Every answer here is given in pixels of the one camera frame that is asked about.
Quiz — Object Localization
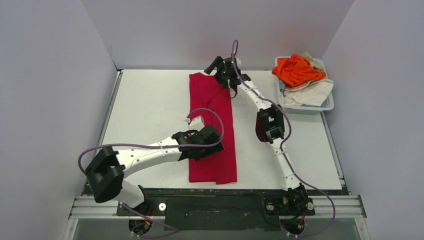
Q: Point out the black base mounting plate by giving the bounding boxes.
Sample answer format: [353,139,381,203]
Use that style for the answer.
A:
[82,187,350,233]

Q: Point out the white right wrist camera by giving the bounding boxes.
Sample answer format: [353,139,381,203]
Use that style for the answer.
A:
[235,56,242,66]

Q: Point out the white plastic laundry basket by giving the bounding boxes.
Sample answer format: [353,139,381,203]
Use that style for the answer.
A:
[272,53,334,115]

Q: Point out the cream white t-shirt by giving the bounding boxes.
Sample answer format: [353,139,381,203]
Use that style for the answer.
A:
[279,51,334,108]

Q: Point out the aluminium rail frame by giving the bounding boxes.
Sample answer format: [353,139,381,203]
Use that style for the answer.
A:
[63,195,371,240]

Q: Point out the red t-shirt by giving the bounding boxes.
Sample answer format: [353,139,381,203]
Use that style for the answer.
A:
[188,72,238,185]

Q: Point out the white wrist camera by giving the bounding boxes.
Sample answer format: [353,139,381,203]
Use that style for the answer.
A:
[235,56,242,66]
[186,115,205,131]

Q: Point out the light blue garment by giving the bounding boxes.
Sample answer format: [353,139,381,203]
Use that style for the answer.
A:
[277,79,286,93]

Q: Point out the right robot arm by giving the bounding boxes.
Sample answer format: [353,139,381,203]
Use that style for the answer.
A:
[204,56,308,216]

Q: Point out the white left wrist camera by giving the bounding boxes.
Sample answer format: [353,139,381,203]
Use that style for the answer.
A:
[186,115,205,131]

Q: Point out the orange t-shirt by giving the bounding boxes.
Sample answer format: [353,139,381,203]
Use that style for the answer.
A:
[271,53,327,88]

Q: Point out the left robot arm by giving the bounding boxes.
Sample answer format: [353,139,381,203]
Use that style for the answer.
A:
[84,125,224,215]

